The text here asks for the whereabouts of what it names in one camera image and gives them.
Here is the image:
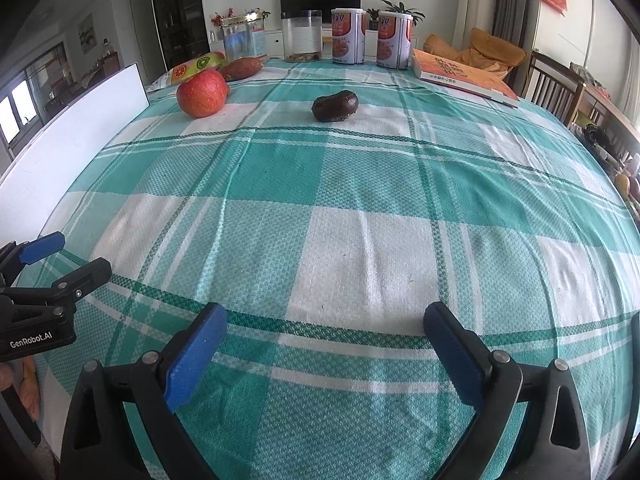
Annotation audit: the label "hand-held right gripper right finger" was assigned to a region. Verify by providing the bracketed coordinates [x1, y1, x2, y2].
[423, 301, 592, 480]

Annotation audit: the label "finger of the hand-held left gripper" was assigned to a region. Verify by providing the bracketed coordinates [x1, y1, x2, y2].
[0, 231, 66, 286]
[30, 257, 112, 311]

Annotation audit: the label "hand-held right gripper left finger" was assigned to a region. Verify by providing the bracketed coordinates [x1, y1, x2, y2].
[59, 301, 228, 480]

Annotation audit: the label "person's left hand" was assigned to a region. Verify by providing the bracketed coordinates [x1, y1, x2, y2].
[0, 357, 40, 423]

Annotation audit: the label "white cardboard panel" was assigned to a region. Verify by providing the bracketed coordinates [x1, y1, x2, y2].
[0, 62, 150, 196]

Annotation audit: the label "teal plaid tablecloth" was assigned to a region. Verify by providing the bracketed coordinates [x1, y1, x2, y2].
[12, 57, 640, 480]

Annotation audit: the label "red apple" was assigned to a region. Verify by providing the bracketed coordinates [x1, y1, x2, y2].
[176, 69, 231, 119]

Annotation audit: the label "fruit print snack packet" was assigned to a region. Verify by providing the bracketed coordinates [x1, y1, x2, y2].
[145, 51, 227, 92]

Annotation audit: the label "sweet potato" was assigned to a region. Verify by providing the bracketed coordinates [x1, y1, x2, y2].
[218, 56, 266, 82]

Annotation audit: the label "dark glass cabinet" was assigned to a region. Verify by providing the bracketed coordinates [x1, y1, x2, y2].
[148, 0, 211, 73]

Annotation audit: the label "smooth dark brown fruit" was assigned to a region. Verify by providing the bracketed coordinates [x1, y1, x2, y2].
[311, 90, 360, 123]

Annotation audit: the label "orange book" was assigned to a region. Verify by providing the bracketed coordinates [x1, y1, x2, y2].
[411, 48, 522, 109]

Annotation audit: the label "dark wooden chair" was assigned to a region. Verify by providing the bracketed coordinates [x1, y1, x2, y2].
[575, 85, 640, 161]
[520, 50, 586, 126]

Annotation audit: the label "clear jar gold lid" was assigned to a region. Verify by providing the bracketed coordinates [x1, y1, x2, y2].
[221, 14, 267, 63]

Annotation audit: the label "red flowers in vase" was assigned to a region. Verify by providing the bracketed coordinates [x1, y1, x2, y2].
[211, 7, 235, 43]

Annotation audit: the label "orange lounge chair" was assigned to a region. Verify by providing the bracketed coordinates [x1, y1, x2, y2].
[422, 27, 528, 86]

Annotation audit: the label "white television cabinet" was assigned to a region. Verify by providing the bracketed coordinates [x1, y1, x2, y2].
[207, 25, 426, 58]

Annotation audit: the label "red label can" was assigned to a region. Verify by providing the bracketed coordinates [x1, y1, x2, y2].
[376, 10, 415, 70]
[331, 8, 368, 66]

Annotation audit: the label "clear jar black lid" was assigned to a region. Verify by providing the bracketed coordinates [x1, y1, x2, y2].
[281, 10, 323, 64]

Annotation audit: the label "covered standing air conditioner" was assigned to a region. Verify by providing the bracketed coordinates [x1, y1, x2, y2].
[452, 0, 501, 46]

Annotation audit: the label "large leafy potted plant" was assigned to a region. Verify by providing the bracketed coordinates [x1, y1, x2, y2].
[381, 0, 426, 28]

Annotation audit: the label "grey curtain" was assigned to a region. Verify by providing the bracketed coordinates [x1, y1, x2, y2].
[497, 0, 541, 51]

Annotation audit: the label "framed wall picture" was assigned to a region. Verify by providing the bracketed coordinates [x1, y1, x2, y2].
[77, 12, 96, 56]

